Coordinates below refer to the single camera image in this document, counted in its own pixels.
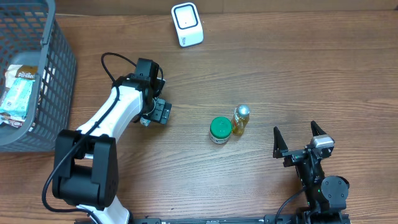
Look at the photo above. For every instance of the yellow juice bottle silver cap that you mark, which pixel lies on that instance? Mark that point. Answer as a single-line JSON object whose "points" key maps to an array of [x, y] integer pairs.
{"points": [[240, 119]]}

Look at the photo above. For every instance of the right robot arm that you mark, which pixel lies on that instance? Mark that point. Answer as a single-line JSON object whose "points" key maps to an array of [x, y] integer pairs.
{"points": [[326, 196]]}

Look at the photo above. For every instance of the teal white tissue pack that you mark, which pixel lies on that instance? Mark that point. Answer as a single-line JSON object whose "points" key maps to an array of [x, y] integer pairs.
{"points": [[144, 121]]}

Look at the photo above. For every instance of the teal white snack packet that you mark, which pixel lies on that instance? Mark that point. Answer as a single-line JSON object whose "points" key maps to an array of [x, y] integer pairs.
{"points": [[16, 102]]}

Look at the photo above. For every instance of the green lid white jar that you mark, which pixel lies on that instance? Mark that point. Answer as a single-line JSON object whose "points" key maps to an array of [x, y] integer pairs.
{"points": [[220, 130]]}

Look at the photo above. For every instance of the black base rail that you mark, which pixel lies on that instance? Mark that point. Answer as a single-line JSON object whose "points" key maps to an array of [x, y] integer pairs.
{"points": [[214, 220]]}

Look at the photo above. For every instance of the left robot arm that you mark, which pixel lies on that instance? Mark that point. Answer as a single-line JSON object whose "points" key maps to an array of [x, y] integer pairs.
{"points": [[85, 173]]}

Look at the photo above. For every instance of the white barcode scanner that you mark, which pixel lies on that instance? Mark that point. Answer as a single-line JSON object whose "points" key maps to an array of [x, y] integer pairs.
{"points": [[187, 24]]}

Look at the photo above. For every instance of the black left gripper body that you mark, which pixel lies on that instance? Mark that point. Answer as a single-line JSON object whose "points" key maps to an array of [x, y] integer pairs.
{"points": [[160, 112]]}

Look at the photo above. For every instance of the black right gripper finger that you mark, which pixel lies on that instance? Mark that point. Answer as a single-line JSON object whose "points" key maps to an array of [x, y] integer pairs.
{"points": [[316, 130], [280, 147]]}

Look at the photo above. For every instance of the brown white snack packet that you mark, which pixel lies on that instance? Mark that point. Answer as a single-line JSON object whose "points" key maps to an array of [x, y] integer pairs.
{"points": [[19, 71]]}

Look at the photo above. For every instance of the grey plastic mesh basket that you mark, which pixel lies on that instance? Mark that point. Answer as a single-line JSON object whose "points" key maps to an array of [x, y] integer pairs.
{"points": [[30, 35]]}

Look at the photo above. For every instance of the red white packet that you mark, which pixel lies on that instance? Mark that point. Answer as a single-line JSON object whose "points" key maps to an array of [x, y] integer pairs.
{"points": [[14, 121]]}

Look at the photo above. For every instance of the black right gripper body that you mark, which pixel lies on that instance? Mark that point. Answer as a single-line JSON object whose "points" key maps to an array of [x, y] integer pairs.
{"points": [[298, 154]]}

